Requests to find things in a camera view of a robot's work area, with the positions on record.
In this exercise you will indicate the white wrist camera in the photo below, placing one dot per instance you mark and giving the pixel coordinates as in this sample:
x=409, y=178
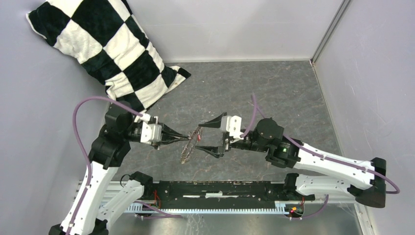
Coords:
x=232, y=126
x=145, y=135

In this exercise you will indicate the black white checkered pillow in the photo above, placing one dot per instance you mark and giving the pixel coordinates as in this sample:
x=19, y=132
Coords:
x=106, y=39

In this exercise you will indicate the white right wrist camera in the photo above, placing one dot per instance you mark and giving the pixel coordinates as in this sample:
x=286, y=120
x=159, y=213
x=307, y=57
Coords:
x=232, y=126

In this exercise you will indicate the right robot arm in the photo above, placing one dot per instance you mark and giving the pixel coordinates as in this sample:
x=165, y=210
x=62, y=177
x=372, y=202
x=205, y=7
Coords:
x=361, y=180

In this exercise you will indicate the aluminium rail frame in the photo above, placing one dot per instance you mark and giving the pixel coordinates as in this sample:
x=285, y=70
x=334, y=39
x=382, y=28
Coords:
x=309, y=188

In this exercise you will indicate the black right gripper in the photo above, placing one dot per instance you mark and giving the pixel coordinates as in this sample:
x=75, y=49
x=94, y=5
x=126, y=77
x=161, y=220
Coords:
x=212, y=150

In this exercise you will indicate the white toothed cable duct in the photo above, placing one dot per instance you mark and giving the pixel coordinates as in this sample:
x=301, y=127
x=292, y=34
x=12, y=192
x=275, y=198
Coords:
x=275, y=209

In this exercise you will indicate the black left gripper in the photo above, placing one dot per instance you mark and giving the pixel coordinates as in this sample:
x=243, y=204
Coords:
x=167, y=131

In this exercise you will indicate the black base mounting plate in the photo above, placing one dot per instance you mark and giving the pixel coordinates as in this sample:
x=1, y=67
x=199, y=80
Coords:
x=212, y=203

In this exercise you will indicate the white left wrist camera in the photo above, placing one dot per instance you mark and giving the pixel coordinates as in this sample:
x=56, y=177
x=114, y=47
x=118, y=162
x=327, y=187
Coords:
x=145, y=135

